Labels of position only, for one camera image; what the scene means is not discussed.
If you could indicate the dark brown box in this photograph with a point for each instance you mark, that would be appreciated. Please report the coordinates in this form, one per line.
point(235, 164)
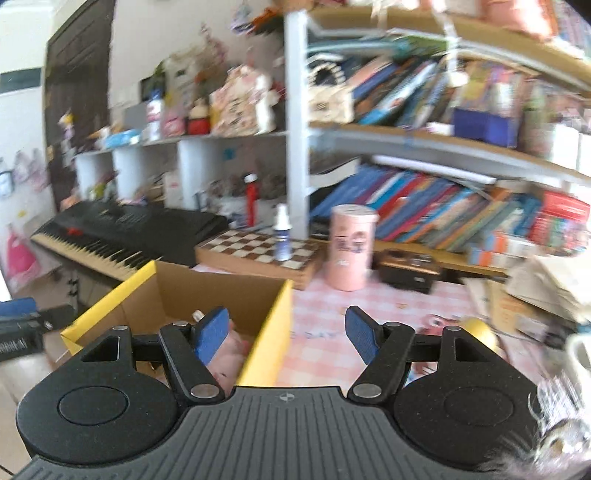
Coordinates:
point(406, 272)

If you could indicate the dark picture frame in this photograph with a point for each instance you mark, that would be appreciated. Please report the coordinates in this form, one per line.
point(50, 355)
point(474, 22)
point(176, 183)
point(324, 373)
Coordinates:
point(151, 87)

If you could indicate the clear marker holder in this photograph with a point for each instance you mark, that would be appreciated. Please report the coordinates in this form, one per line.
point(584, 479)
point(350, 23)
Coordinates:
point(538, 120)

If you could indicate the dark wooden door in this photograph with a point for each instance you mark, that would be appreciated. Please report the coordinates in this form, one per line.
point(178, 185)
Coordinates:
point(78, 92)

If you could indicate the grey fluffy pompom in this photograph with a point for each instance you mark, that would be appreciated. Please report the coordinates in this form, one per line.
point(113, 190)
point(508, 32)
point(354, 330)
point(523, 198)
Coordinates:
point(549, 401)

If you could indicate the wooden chessboard box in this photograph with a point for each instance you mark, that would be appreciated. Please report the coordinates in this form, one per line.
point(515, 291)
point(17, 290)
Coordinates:
point(249, 249)

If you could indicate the black electronic keyboard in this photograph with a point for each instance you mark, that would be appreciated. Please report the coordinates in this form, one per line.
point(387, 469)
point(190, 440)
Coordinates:
point(138, 226)

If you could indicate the blue tissue pack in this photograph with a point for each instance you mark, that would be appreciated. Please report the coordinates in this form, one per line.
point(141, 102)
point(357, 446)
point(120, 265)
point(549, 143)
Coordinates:
point(121, 137)

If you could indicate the yellow tape roll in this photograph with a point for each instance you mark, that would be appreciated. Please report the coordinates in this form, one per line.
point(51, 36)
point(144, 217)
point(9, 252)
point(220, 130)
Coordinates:
point(480, 330)

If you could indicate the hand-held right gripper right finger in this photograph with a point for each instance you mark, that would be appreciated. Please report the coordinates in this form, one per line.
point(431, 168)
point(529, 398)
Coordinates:
point(362, 334)

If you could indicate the pink printed can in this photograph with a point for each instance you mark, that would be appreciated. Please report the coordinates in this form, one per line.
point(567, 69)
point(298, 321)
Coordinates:
point(351, 249)

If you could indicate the white orange small box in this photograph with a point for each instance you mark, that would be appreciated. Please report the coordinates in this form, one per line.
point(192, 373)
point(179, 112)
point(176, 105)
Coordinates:
point(487, 258)
point(512, 244)

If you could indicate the white quilted handbag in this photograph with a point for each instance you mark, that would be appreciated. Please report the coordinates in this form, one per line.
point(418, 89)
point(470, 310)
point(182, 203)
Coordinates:
point(328, 106)

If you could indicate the cat figure decoration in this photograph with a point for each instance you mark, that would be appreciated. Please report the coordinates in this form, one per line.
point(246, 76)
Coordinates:
point(240, 101)

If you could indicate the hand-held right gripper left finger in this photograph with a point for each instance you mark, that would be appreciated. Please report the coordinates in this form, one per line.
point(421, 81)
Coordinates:
point(211, 334)

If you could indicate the pink small box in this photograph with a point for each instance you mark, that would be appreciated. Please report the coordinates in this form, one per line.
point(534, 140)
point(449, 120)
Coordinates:
point(173, 122)

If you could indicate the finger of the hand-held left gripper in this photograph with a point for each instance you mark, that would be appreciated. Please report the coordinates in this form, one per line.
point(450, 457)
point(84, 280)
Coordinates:
point(18, 309)
point(53, 318)

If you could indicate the pink checkered desktop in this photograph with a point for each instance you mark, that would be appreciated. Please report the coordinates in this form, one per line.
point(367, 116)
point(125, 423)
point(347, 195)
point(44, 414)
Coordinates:
point(323, 332)

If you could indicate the white spray bottle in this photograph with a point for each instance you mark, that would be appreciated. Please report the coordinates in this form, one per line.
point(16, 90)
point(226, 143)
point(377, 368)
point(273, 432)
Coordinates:
point(282, 240)

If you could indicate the yellow cardboard box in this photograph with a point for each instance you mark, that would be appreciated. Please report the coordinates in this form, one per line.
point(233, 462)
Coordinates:
point(268, 350)

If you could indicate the dark blue case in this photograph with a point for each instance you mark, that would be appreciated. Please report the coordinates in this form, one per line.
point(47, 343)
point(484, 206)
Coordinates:
point(485, 127)

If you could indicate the white brush pen holder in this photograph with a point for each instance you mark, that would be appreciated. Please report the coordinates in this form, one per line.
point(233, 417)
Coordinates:
point(231, 217)

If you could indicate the red jar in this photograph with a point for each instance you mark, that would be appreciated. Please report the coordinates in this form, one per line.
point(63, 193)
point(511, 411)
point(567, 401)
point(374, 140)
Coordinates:
point(198, 122)

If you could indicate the grey box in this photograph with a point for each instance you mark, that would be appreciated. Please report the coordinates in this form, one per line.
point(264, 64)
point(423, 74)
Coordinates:
point(134, 115)

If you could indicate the row of blue leaning books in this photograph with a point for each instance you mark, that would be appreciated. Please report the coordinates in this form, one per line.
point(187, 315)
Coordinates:
point(438, 212)

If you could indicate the white box red label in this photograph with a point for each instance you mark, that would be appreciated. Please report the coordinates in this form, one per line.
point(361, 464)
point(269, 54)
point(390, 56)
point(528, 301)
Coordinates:
point(173, 189)

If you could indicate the red printed box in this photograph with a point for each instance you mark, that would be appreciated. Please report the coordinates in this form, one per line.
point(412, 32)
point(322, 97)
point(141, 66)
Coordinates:
point(563, 217)

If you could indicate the stack of papers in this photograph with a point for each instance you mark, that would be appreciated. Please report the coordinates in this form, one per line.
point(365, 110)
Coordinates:
point(549, 286)

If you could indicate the pink tote bag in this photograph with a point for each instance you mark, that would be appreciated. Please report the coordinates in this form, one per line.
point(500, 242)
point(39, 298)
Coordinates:
point(18, 258)

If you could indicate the white frame wooden bookshelf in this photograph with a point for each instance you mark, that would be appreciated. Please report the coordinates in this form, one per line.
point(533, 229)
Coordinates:
point(295, 138)

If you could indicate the pink plush pig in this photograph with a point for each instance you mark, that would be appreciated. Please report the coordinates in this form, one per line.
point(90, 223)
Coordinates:
point(231, 357)

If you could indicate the white low shelf unit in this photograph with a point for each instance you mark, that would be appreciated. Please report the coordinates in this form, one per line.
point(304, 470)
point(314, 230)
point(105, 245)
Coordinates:
point(189, 170)

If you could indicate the white lotion bottle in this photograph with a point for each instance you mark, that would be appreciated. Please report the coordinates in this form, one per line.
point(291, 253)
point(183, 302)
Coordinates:
point(155, 117)

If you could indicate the row of mixed colourful books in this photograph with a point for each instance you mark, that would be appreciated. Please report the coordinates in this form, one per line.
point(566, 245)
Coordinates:
point(401, 92)

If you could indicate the red bottle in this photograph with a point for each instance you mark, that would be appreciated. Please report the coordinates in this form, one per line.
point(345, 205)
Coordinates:
point(250, 198)

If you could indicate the white marker holder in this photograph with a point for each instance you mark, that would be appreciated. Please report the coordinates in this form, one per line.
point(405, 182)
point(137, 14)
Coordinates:
point(570, 147)

